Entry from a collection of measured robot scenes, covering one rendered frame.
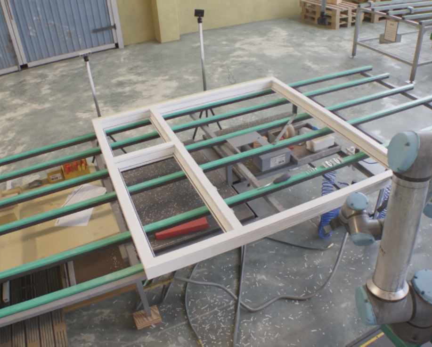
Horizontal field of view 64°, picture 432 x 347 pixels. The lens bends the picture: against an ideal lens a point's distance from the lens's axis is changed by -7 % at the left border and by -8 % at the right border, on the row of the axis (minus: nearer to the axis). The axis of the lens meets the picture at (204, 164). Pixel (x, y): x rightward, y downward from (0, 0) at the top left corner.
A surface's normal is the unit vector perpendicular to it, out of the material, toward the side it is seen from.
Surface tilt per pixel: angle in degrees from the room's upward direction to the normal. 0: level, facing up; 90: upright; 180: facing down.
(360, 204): 19
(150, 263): 0
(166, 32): 90
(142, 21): 90
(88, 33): 90
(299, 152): 0
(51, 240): 0
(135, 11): 90
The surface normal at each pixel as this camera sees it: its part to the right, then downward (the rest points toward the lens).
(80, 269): -0.07, -0.82
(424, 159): -0.01, 0.34
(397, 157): -1.00, -0.06
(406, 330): -0.73, 0.11
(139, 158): 0.39, 0.51
